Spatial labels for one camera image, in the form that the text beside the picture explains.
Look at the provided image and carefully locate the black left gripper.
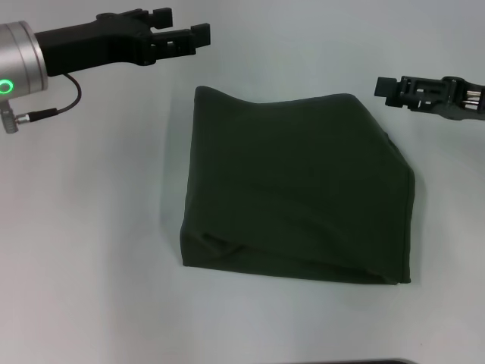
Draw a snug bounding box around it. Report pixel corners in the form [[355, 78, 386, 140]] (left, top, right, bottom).
[[33, 6, 212, 77]]

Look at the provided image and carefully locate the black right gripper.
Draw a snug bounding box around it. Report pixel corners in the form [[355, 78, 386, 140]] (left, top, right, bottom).
[[373, 75, 485, 123]]

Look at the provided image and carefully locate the dark green FREE t-shirt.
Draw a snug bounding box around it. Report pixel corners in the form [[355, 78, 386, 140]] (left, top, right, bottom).
[[179, 85, 417, 286]]

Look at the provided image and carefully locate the dark rounded panel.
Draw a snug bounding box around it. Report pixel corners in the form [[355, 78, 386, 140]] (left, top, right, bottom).
[[343, 358, 416, 364]]

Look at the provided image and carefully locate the left arm cable with plug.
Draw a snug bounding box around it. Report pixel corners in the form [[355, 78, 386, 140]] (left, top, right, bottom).
[[2, 72, 83, 136]]

